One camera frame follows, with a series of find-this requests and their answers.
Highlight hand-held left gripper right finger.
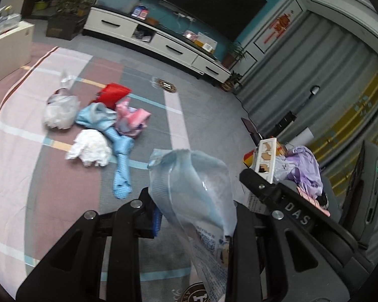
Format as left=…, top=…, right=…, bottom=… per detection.
left=228, top=203, right=350, bottom=302

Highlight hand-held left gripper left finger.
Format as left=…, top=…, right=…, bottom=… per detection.
left=16, top=187, right=163, bottom=302

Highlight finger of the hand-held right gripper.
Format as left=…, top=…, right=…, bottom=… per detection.
left=239, top=168, right=360, bottom=253

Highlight light blue translucent packet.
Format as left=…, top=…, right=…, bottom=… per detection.
left=147, top=148, right=238, bottom=302

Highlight pink printed plastic bag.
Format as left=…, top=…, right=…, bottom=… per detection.
left=115, top=98, right=152, bottom=137

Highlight pink cloth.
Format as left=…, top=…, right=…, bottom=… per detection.
left=296, top=185, right=331, bottom=217

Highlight purple cloth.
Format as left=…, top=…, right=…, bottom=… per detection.
left=275, top=145, right=323, bottom=199

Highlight white picture box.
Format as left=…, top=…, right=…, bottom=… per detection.
left=250, top=137, right=278, bottom=183

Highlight white crumpled plastic bag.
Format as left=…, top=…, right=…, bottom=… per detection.
left=66, top=129, right=113, bottom=167

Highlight red cardboard box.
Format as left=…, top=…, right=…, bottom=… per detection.
left=91, top=83, right=130, bottom=107

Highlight small potted plant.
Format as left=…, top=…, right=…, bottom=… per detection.
left=222, top=72, right=243, bottom=92
left=222, top=41, right=248, bottom=68

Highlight grey curtain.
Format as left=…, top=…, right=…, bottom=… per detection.
left=236, top=9, right=378, bottom=196

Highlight white translucent plastic bag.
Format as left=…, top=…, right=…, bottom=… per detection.
left=43, top=88, right=81, bottom=130

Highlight white TV cabinet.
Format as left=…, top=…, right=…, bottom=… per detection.
left=83, top=6, right=232, bottom=84

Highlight cardboard boxes on cabinet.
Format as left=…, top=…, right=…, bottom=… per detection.
left=183, top=30, right=216, bottom=54

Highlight black television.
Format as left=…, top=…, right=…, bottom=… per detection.
left=124, top=0, right=268, bottom=43

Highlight large potted plant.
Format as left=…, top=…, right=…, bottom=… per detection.
left=46, top=0, right=93, bottom=40

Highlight clear storage box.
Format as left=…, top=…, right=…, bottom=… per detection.
left=99, top=0, right=141, bottom=15

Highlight red wall decoration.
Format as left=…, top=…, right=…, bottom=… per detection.
left=265, top=11, right=295, bottom=43

